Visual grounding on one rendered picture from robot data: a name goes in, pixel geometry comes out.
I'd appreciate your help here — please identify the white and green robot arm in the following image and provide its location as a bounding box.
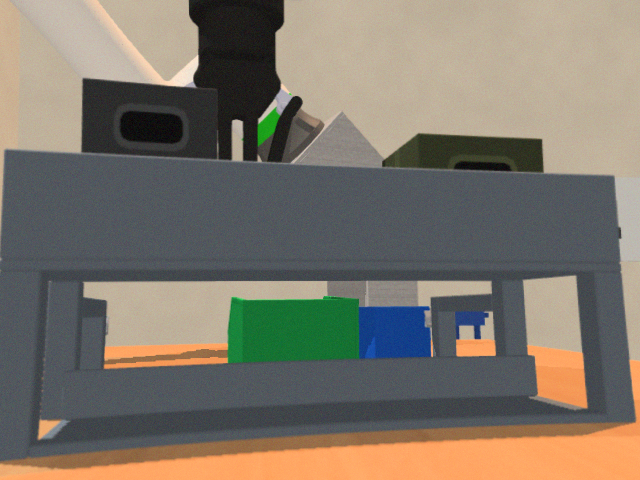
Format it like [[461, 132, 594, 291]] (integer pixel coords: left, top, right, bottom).
[[10, 0, 325, 163]]

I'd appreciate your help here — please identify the black rectangular case with oval handle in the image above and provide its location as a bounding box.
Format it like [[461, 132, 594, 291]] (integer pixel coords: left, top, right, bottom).
[[81, 78, 218, 160]]

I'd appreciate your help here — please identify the grey shelf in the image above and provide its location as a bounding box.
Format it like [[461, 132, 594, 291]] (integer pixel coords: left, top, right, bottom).
[[0, 148, 637, 462]]

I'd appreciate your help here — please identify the blue bin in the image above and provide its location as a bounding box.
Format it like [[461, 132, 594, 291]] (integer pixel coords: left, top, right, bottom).
[[359, 306, 431, 358]]

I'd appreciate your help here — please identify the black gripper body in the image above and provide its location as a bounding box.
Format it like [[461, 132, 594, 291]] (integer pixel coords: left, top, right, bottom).
[[193, 11, 281, 122]]

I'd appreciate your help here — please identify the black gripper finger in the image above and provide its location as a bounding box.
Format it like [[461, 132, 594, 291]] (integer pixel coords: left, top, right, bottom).
[[243, 78, 303, 163], [218, 76, 232, 160]]

